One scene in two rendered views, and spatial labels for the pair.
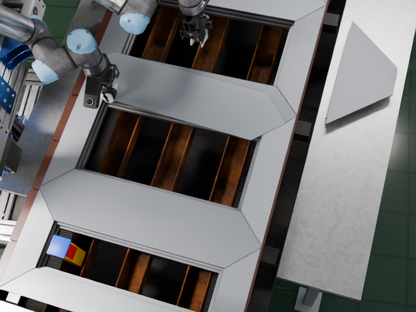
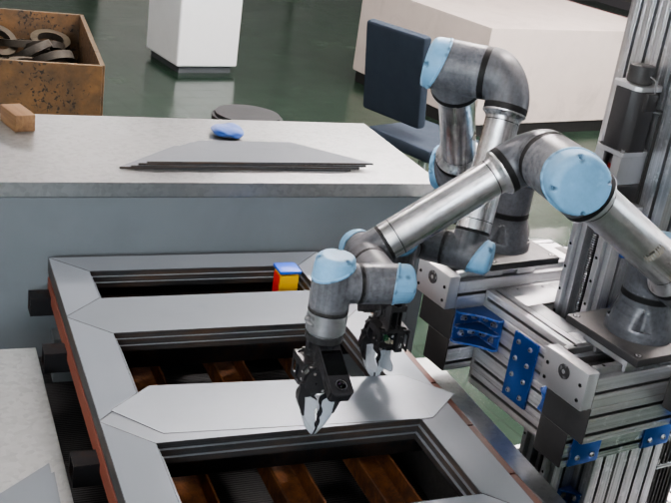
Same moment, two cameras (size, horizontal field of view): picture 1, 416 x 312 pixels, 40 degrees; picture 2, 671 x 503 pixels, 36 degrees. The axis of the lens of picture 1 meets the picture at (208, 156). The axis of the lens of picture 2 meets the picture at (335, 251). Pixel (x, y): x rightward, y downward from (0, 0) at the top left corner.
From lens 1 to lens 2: 2.58 m
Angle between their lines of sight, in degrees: 81
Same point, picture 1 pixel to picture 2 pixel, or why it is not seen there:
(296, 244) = (24, 372)
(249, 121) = (166, 400)
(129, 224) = (235, 301)
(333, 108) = (47, 483)
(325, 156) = (29, 452)
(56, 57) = not seen: hidden behind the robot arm
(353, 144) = not seen: outside the picture
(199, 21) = (310, 359)
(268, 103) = (153, 422)
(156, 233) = (198, 302)
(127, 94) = (359, 384)
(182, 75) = not seen: hidden behind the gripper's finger
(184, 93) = (284, 403)
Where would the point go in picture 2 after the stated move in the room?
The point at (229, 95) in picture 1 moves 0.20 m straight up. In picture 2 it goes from (219, 416) to (229, 327)
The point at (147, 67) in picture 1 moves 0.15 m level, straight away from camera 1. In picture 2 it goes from (366, 414) to (430, 441)
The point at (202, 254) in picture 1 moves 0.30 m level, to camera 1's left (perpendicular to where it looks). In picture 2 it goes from (132, 300) to (217, 270)
